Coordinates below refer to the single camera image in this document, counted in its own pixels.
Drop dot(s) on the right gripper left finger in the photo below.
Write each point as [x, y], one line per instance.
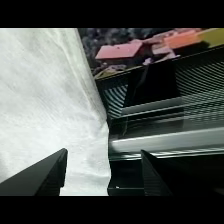
[43, 176]

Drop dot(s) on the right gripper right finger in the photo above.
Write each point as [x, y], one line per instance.
[154, 178]

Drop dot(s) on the white garment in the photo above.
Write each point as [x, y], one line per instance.
[46, 100]

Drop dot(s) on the silver frame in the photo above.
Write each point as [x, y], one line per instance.
[166, 141]

